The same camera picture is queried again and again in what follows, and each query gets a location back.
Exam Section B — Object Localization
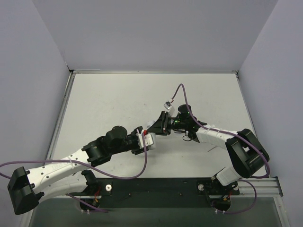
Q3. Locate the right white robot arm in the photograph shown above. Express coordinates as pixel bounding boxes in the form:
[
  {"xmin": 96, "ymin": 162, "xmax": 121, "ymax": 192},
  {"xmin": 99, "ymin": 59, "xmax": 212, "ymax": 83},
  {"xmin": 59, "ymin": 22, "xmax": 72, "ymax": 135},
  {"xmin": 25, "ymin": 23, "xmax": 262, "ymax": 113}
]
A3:
[{"xmin": 147, "ymin": 105, "xmax": 269, "ymax": 186}]

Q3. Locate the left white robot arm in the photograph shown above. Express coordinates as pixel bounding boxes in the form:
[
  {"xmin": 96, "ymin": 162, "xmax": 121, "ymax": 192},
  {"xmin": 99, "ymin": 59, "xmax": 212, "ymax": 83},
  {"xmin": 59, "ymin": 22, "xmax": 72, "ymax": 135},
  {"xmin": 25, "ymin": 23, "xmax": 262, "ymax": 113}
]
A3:
[{"xmin": 8, "ymin": 126, "xmax": 155, "ymax": 215}]

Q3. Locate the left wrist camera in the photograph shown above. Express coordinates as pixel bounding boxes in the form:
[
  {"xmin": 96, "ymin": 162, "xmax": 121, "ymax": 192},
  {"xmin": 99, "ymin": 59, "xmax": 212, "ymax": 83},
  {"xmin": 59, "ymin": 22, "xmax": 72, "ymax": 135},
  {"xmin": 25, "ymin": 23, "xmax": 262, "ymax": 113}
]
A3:
[{"xmin": 136, "ymin": 129, "xmax": 153, "ymax": 148}]

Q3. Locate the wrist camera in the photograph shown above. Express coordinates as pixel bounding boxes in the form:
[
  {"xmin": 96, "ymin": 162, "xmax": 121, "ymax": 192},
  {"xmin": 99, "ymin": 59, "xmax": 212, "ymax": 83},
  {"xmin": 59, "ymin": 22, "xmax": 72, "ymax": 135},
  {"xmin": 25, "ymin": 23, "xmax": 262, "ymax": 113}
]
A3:
[
  {"xmin": 163, "ymin": 101, "xmax": 172, "ymax": 112},
  {"xmin": 136, "ymin": 129, "xmax": 153, "ymax": 148}
]

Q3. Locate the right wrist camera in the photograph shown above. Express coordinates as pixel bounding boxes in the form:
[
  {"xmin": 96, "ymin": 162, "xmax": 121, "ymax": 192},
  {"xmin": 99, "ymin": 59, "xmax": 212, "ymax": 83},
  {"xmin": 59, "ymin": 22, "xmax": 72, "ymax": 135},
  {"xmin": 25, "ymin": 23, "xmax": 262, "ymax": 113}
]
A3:
[{"xmin": 163, "ymin": 101, "xmax": 172, "ymax": 112}]

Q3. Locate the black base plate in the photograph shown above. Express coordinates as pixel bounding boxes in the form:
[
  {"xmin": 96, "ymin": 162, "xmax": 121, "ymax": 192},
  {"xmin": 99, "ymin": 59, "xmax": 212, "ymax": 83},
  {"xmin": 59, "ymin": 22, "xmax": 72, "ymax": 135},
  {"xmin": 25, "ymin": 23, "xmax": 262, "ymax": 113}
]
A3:
[{"xmin": 75, "ymin": 178, "xmax": 240, "ymax": 209}]

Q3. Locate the aluminium table rail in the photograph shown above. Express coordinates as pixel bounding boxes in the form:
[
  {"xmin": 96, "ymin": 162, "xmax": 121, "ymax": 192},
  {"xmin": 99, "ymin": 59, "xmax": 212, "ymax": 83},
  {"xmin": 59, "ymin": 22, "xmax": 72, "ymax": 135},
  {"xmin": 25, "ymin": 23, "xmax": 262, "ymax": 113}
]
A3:
[{"xmin": 238, "ymin": 176, "xmax": 284, "ymax": 198}]

